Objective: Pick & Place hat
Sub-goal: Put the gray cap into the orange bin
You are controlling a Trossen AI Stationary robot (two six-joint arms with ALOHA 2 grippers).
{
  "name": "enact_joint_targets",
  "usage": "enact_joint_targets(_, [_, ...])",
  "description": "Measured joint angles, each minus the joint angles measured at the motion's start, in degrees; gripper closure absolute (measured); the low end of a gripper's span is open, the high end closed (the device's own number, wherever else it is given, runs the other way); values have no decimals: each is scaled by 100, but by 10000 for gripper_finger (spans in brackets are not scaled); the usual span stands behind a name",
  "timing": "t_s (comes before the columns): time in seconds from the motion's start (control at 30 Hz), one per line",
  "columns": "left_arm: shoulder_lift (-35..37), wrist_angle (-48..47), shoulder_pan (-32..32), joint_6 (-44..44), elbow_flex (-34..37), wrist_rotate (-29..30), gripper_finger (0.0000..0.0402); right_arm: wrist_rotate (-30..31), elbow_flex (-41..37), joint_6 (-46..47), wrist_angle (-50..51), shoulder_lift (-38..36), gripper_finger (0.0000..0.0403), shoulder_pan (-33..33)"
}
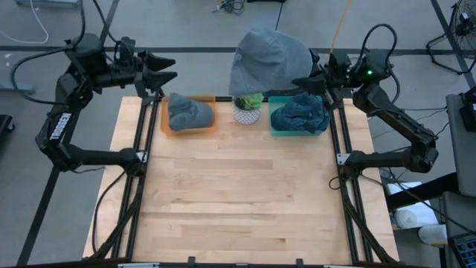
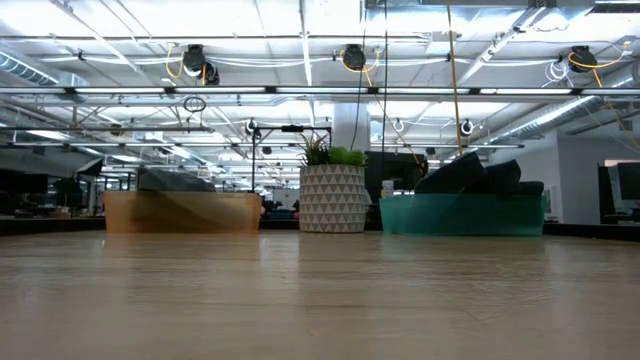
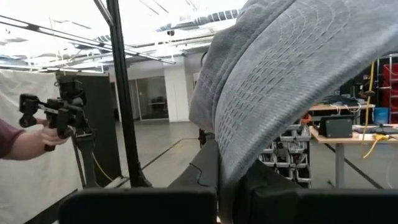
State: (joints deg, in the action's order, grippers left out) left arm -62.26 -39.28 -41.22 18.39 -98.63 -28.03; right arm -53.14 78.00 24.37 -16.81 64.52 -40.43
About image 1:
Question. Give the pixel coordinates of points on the grey cart base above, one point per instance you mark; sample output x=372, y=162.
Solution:
x=44, y=3

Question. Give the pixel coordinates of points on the white paper towel roll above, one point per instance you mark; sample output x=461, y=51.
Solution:
x=413, y=217
x=433, y=234

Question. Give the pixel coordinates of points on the black beam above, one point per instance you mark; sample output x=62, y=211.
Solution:
x=420, y=193

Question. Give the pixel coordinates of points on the black equipment piece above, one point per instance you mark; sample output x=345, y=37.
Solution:
x=5, y=124

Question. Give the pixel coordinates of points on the white triangle-pattern plant pot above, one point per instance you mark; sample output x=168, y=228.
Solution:
x=245, y=117

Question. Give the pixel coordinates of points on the white paper stack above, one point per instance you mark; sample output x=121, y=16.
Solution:
x=401, y=188

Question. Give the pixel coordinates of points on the grey floor plate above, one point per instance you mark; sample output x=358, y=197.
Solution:
x=15, y=88

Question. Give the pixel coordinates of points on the black aluminium rig frame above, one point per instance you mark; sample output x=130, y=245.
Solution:
x=135, y=178
x=347, y=186

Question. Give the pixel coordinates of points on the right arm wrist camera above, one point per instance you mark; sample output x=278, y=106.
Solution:
x=339, y=59

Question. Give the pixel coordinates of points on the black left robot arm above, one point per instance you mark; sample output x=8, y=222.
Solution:
x=61, y=126

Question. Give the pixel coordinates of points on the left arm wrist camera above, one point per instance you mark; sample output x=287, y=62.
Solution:
x=127, y=46

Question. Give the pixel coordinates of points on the green translucent plastic bin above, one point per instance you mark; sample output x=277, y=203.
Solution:
x=274, y=104

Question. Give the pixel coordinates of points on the green artificial succulent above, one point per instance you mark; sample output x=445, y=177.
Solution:
x=251, y=101

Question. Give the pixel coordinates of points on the black floor fan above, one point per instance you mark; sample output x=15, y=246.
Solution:
x=465, y=22

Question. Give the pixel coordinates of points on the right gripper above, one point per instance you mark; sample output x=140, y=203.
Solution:
x=334, y=80

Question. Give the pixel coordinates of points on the black device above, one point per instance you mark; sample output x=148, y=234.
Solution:
x=469, y=115

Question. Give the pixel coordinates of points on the orange translucent plastic bin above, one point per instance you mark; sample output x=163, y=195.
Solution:
x=164, y=124

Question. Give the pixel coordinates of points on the black table edge crossbar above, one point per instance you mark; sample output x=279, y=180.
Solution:
x=223, y=99
x=260, y=265

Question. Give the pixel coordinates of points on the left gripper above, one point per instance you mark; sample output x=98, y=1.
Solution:
x=126, y=76

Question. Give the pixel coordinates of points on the grey chair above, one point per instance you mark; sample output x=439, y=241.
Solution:
x=465, y=160

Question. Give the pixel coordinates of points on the keypad with blue keys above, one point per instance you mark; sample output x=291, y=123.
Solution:
x=466, y=251

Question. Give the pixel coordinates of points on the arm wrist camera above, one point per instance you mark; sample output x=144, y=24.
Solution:
x=339, y=59
x=127, y=46

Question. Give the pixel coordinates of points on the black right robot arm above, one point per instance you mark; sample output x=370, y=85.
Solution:
x=394, y=119

